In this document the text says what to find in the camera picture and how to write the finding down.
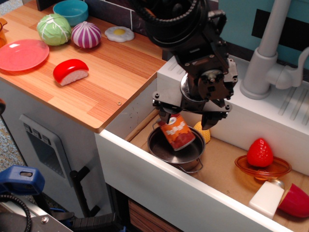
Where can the grey toy faucet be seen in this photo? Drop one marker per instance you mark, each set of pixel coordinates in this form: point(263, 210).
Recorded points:
point(263, 70)

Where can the pink plastic plate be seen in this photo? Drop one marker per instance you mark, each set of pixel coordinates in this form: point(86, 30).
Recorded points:
point(23, 54)

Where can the yellow toy corn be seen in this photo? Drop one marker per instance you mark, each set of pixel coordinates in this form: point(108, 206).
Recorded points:
point(206, 134)

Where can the stainless steel pot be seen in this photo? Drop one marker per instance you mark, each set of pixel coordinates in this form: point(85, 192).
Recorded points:
point(187, 159)

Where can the red plastic cup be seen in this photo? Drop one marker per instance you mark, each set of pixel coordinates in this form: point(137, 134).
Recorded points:
point(295, 202)

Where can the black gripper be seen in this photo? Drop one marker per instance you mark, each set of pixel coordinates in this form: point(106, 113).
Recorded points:
point(209, 79)

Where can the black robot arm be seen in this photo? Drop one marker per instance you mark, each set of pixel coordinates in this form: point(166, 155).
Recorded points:
point(191, 31)

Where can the orange transparent cup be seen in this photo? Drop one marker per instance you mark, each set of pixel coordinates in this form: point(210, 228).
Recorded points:
point(3, 40)

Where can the red white toy sushi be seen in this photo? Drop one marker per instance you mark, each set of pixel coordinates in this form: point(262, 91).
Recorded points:
point(70, 71)

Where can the white salt shaker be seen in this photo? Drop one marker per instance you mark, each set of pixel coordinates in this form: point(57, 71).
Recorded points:
point(266, 200)

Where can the teal plastic bowl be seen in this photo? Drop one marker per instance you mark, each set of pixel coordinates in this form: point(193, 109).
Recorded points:
point(75, 11)

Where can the orange transparent dish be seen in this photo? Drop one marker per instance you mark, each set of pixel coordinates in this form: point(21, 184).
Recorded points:
point(278, 168)

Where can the red toy strawberry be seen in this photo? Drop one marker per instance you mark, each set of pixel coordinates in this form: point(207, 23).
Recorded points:
point(260, 154)

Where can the orange beans can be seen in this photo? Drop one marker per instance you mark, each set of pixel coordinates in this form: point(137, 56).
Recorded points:
point(177, 132)

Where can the wooden drawer front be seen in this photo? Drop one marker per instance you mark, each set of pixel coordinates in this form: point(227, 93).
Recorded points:
point(146, 221)

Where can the purple striped toy onion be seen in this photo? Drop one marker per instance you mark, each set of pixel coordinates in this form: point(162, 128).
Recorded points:
point(86, 35)

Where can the aluminium frame plate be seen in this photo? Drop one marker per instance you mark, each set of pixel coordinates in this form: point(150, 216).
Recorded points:
point(22, 216)

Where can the green toy cabbage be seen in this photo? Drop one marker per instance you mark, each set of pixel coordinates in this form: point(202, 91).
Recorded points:
point(54, 30)

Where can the black oven door handle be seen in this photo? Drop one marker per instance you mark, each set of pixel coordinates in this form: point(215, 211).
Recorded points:
point(76, 178)

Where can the toy fried egg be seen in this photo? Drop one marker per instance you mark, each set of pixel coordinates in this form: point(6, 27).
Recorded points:
point(119, 34)

